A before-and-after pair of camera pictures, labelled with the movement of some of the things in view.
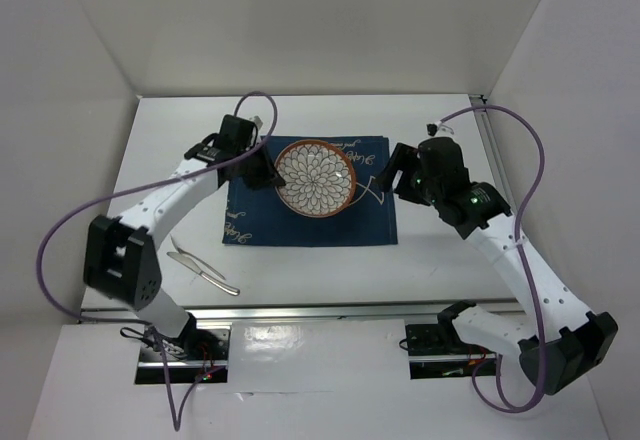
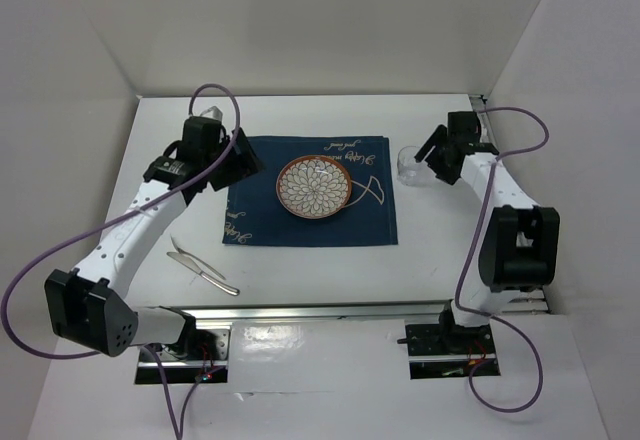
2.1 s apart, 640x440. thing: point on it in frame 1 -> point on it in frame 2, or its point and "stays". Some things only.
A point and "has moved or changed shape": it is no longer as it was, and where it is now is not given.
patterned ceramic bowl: [319, 177] has moved or changed shape
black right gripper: [403, 158] -> [444, 173]
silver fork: [201, 262] stays
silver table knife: [191, 264] stays
